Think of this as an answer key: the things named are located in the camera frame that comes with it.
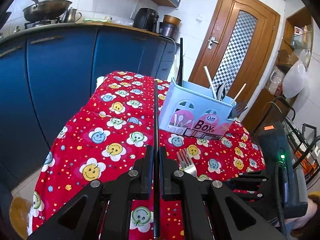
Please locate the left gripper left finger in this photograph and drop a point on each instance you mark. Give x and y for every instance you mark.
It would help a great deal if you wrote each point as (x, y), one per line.
(140, 187)

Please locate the black wire rack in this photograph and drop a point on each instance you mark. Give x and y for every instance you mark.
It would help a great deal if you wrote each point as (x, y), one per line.
(303, 142)

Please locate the white plastic chopstick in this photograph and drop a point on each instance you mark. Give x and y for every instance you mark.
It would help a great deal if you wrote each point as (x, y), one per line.
(210, 82)

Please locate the cream white chopstick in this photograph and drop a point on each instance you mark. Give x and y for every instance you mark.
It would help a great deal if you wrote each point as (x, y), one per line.
(237, 95)

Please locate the blue kitchen cabinets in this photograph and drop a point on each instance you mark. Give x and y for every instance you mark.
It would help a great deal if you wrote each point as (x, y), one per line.
(49, 73)

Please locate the light blue utensil holder box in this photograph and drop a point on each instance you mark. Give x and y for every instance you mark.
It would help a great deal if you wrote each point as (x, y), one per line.
(191, 110)

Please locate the white plastic bag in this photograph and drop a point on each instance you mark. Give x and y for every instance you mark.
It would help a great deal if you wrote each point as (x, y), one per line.
(295, 80)

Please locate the black spoon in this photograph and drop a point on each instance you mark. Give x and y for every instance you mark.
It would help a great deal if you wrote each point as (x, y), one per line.
(221, 92)

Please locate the black chopstick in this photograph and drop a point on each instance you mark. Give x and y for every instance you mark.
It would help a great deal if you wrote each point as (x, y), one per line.
(156, 172)

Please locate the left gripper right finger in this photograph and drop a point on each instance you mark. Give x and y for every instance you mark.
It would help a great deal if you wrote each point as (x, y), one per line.
(170, 190)

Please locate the black air fryer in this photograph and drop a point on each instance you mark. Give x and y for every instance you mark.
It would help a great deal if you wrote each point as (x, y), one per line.
(146, 19)

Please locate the red smiley flower tablecloth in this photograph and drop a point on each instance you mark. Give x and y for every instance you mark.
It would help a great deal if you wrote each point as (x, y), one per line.
(112, 131)

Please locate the steel kettle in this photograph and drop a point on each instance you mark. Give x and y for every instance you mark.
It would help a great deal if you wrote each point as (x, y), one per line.
(71, 15)

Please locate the wooden door with glass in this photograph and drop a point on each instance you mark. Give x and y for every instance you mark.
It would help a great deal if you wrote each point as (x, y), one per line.
(237, 46)

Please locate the steel fork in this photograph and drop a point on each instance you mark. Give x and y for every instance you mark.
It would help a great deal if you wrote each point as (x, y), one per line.
(238, 109)
(186, 163)

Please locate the steel paring knife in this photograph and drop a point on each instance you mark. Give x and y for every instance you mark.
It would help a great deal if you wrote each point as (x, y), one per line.
(179, 76)

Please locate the black wok on stove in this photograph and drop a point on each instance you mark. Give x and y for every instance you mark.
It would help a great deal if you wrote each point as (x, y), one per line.
(45, 10)

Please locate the person's right hand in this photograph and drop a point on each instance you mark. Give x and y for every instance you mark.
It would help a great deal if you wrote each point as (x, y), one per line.
(313, 208)

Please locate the dark pot with lid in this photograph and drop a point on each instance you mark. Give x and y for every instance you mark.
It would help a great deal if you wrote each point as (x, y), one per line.
(170, 26)

